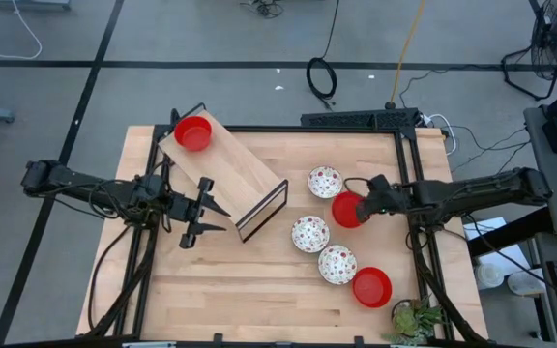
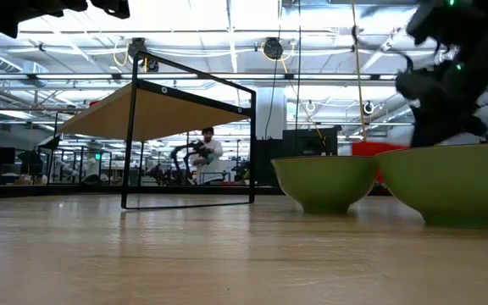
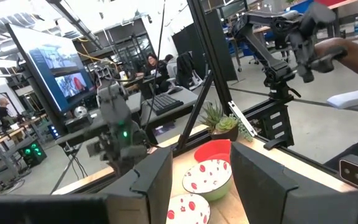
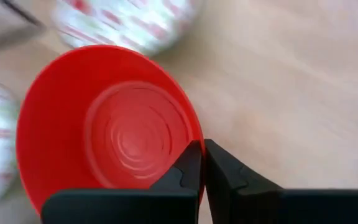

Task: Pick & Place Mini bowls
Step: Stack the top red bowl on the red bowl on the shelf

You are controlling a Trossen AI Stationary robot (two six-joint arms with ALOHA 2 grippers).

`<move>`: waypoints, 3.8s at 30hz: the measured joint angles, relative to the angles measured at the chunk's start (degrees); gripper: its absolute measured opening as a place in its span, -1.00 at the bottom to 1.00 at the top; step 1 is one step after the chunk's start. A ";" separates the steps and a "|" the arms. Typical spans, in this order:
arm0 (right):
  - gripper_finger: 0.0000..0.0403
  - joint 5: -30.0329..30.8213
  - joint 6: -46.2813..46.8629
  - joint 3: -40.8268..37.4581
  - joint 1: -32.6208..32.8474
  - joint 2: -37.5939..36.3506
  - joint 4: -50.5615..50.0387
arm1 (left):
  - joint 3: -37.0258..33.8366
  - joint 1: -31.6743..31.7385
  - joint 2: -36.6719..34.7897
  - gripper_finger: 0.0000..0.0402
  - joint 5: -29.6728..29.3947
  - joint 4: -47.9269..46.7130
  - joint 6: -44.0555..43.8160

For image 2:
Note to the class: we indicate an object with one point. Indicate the black aluminium rig frame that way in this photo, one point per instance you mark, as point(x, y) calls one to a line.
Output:
point(57, 191)

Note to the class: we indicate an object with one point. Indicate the black background robot arm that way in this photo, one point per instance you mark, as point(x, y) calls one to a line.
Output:
point(180, 154)

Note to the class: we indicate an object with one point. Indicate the wooden shelf with black frame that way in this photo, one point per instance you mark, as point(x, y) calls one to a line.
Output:
point(155, 114)

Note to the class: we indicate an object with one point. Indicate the red mini bowl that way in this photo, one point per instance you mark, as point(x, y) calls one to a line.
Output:
point(367, 149)

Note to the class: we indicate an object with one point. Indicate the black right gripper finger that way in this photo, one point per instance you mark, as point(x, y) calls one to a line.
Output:
point(428, 127)
point(466, 127)

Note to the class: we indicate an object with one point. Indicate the green bowl with floral inside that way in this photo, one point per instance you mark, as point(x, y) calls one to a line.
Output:
point(324, 184)
point(451, 186)

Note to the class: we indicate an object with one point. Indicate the person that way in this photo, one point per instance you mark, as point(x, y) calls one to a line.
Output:
point(212, 163)

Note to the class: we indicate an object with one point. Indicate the black cabinet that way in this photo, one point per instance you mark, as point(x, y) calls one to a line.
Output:
point(309, 148)

